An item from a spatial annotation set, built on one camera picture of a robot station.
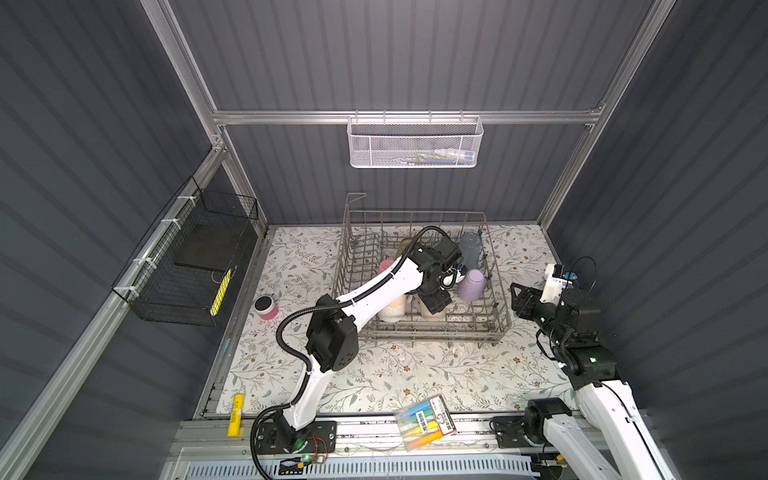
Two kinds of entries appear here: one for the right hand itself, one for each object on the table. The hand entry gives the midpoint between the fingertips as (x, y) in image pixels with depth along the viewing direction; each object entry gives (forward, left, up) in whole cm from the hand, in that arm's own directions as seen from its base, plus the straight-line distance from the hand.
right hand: (525, 289), depth 74 cm
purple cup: (+8, +10, -10) cm, 16 cm away
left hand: (+4, +22, -11) cm, 25 cm away
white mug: (+2, +33, -14) cm, 36 cm away
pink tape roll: (+5, +74, -16) cm, 76 cm away
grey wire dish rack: (+32, +40, -17) cm, 54 cm away
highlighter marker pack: (-26, +26, -20) cm, 42 cm away
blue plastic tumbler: (+20, +9, -6) cm, 23 cm away
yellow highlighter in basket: (-4, +74, +6) cm, 74 cm away
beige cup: (-4, +25, -6) cm, 26 cm away
